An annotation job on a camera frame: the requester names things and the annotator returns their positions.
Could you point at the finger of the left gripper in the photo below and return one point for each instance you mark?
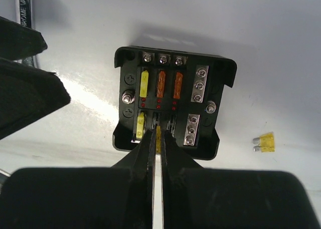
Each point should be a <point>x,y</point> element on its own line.
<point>19,42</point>
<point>27,95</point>

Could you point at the yellow blade fuse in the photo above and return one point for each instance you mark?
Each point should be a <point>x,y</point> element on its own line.
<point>140,126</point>
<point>144,84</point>
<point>264,143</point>
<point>158,143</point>

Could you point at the silver combination wrench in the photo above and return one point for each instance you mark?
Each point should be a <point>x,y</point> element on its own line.
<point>24,13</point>

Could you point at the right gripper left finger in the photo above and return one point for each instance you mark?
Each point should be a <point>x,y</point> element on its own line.
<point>120,196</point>

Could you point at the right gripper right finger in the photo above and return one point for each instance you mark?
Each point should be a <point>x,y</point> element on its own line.
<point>198,197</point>

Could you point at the orange blade fuse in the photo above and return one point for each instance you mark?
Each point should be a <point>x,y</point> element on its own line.
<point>161,84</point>
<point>178,85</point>

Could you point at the black fuse box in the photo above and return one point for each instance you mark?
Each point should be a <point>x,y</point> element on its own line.
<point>191,119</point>

